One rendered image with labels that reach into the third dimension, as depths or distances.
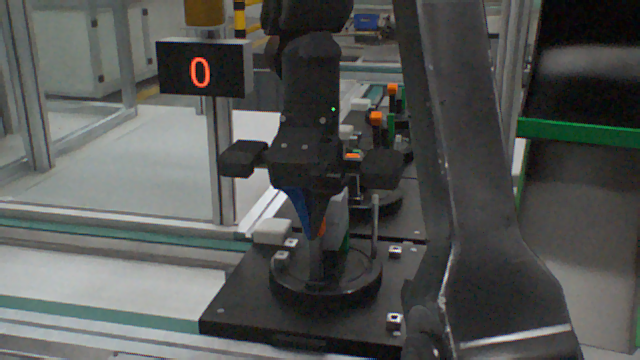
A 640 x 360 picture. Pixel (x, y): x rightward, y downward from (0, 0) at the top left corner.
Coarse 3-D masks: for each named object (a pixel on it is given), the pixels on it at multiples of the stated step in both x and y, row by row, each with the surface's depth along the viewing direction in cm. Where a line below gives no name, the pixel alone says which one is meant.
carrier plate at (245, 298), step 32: (256, 256) 84; (384, 256) 84; (416, 256) 84; (224, 288) 76; (256, 288) 76; (384, 288) 76; (224, 320) 70; (256, 320) 70; (288, 320) 70; (320, 320) 70; (352, 320) 70; (384, 320) 70; (352, 352) 67; (384, 352) 66
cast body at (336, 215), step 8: (344, 192) 75; (336, 200) 73; (344, 200) 75; (328, 208) 73; (336, 208) 73; (344, 208) 75; (328, 216) 73; (336, 216) 73; (344, 216) 76; (328, 224) 73; (336, 224) 73; (344, 224) 76; (328, 232) 73; (336, 232) 73; (344, 232) 77; (304, 240) 74; (328, 240) 73; (336, 240) 73; (328, 248) 74; (336, 248) 73
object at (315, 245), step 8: (320, 232) 69; (312, 240) 70; (320, 240) 70; (312, 248) 71; (320, 248) 71; (312, 256) 71; (320, 256) 71; (312, 264) 72; (320, 264) 71; (312, 272) 72; (320, 272) 72
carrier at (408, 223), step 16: (368, 192) 100; (384, 192) 100; (400, 192) 100; (416, 192) 105; (288, 208) 99; (352, 208) 95; (368, 208) 95; (384, 208) 96; (400, 208) 99; (416, 208) 99; (352, 224) 93; (368, 224) 93; (384, 224) 93; (400, 224) 93; (416, 224) 93; (384, 240) 90; (400, 240) 89; (416, 240) 89
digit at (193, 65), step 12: (192, 48) 82; (204, 48) 81; (192, 60) 82; (204, 60) 82; (192, 72) 83; (204, 72) 82; (216, 72) 82; (192, 84) 83; (204, 84) 83; (216, 84) 83
